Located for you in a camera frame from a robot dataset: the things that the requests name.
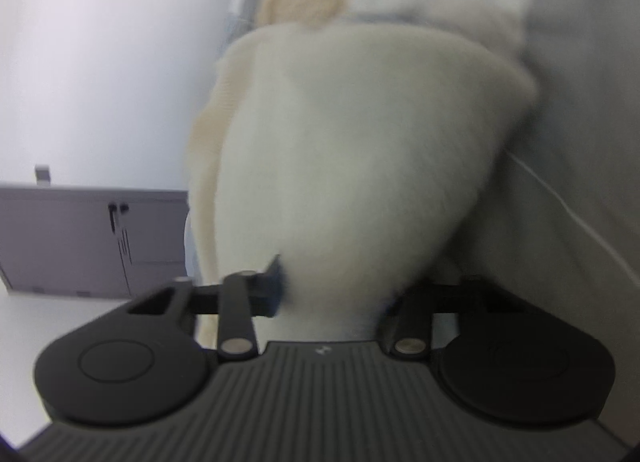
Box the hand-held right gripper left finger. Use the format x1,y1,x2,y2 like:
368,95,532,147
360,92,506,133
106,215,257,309
127,254,287,362

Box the black door handle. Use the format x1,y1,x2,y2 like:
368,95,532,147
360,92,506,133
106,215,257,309
107,201,129,234

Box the grey double door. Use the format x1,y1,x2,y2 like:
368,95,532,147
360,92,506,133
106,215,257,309
0,182,192,299

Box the grey and beige checked bed sheet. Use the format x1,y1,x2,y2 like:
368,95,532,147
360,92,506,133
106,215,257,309
222,0,640,438

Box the white and beige fluffy garment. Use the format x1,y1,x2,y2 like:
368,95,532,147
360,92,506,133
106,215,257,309
182,0,542,344

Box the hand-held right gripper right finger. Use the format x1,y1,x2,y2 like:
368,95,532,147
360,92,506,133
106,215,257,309
375,275,522,359

